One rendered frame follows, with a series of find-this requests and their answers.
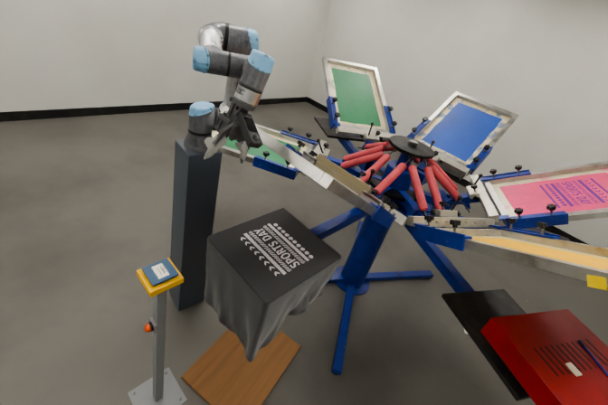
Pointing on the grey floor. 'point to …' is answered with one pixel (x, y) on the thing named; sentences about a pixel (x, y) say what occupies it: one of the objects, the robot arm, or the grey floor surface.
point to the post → (168, 390)
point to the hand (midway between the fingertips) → (224, 163)
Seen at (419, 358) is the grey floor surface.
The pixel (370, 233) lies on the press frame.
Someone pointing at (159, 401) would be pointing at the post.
